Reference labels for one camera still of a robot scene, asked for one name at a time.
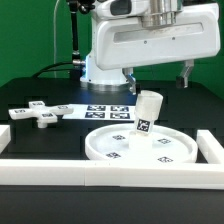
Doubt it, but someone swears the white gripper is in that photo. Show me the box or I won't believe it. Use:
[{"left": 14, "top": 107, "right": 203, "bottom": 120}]
[{"left": 93, "top": 3, "right": 220, "bottom": 95}]

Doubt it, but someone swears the white round table top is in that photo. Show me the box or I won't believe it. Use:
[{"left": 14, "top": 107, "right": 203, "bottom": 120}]
[{"left": 85, "top": 123, "right": 198, "bottom": 164}]

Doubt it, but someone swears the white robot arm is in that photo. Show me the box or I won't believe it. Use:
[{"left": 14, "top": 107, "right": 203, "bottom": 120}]
[{"left": 81, "top": 0, "right": 220, "bottom": 93}]

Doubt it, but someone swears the white marker sheet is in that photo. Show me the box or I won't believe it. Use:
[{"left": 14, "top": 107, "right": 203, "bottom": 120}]
[{"left": 63, "top": 104, "right": 135, "bottom": 121}]

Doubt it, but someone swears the white U-shaped fence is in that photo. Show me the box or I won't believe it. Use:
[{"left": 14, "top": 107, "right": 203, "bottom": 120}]
[{"left": 0, "top": 130, "right": 224, "bottom": 189}]

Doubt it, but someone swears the white cross-shaped table base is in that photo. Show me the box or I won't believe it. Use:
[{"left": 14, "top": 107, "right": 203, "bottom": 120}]
[{"left": 9, "top": 101, "right": 74, "bottom": 128}]

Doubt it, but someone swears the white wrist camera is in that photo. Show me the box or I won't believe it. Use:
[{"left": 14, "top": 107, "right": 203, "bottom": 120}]
[{"left": 96, "top": 0, "right": 149, "bottom": 20}]

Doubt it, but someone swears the black camera pole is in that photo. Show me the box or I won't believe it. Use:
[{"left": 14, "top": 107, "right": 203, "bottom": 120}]
[{"left": 66, "top": 0, "right": 85, "bottom": 67}]

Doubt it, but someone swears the black cable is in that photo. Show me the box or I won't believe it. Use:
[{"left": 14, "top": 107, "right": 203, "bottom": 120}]
[{"left": 31, "top": 60, "right": 84, "bottom": 79}]

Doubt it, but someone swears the white thin cable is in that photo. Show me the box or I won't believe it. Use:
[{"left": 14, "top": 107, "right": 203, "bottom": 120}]
[{"left": 53, "top": 0, "right": 62, "bottom": 70}]

